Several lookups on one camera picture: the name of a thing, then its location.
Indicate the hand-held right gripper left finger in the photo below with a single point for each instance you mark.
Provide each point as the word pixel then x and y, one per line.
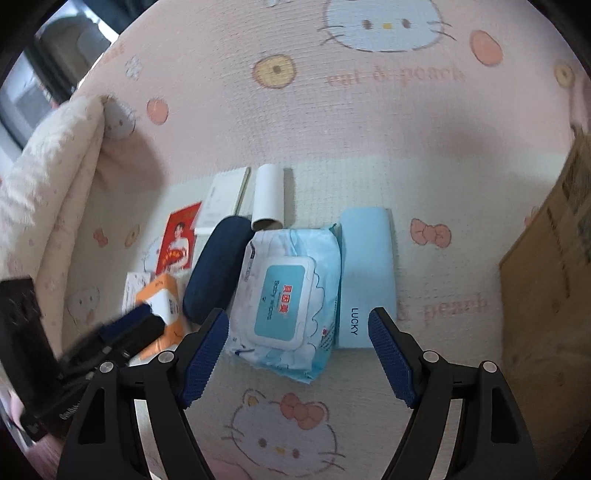
pixel 205 351

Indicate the pink cartoon printed mat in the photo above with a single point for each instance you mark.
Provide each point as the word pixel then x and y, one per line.
pixel 323 138

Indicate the small white packet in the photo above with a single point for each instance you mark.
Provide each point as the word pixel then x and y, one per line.
pixel 136 286

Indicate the light blue box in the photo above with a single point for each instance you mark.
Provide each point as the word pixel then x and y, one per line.
pixel 367 258

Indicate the navy glasses case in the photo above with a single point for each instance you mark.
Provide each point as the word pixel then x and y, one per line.
pixel 214 267

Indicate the white booklet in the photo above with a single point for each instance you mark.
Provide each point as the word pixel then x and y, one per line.
pixel 221 198

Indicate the brown cardboard box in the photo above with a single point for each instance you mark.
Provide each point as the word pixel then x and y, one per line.
pixel 549 277

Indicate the dark furniture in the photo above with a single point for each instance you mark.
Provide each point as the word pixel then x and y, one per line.
pixel 51 62

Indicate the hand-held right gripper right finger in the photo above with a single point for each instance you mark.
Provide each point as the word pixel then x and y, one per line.
pixel 390 356

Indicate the blue wet wipes pack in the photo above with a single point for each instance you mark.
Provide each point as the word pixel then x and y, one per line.
pixel 281 295

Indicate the red photo card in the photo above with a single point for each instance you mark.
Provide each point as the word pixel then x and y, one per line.
pixel 178 240

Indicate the white paper tube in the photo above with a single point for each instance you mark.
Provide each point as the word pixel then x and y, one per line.
pixel 268 194

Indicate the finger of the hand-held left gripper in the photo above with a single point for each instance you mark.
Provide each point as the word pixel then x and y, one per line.
pixel 143 334
pixel 124 321

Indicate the white quilt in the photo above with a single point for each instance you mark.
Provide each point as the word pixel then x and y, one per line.
pixel 46 175

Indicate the orange tissue pack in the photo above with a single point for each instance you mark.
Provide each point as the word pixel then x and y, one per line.
pixel 167 295

